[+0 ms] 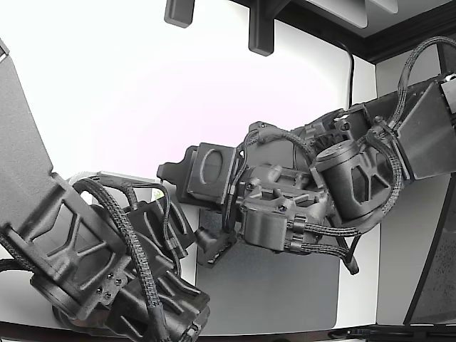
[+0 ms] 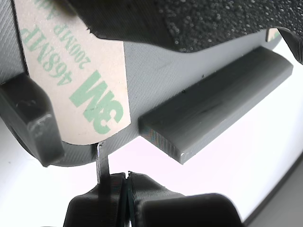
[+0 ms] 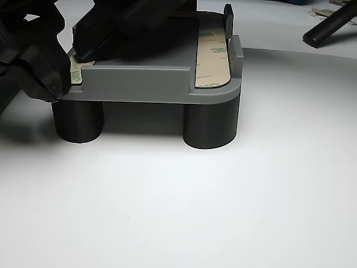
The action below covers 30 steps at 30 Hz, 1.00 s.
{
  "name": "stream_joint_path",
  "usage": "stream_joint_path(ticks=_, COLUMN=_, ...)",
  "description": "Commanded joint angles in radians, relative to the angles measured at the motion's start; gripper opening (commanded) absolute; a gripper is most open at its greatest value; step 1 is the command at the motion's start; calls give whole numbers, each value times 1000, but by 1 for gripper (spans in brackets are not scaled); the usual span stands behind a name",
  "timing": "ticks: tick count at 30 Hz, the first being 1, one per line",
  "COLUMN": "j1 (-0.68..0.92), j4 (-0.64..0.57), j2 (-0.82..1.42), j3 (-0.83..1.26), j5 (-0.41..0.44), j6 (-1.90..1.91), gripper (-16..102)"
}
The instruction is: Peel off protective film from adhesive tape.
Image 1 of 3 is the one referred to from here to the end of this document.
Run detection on padded gripper finger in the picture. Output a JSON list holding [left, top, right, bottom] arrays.
[[158, 146, 195, 192]]

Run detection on dark grey rectangular mat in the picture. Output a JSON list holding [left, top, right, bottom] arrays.
[[195, 207, 342, 329]]

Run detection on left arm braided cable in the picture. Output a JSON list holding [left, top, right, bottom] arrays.
[[69, 176, 172, 342]]

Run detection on short black post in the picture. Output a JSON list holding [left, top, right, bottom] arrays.
[[163, 0, 196, 29]]

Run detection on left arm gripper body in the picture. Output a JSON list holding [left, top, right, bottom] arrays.
[[127, 193, 197, 259]]

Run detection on long black post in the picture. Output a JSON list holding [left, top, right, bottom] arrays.
[[248, 0, 276, 57]]

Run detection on black rubber cable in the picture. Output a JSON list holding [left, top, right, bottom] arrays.
[[336, 38, 356, 110], [337, 237, 359, 276]]

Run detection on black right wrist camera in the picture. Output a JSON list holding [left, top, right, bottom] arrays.
[[194, 226, 238, 266]]

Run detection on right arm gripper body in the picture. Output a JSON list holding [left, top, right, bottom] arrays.
[[177, 141, 249, 213]]

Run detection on black cable with connector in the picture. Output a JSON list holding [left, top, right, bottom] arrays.
[[326, 324, 456, 341]]

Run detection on black diagonal frame bar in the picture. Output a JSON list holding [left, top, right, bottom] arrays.
[[403, 177, 455, 326]]

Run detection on light grey panel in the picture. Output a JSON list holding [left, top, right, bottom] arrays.
[[368, 0, 400, 15], [305, 0, 368, 29]]

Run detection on black border frame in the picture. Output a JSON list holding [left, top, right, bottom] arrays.
[[227, 0, 456, 65]]

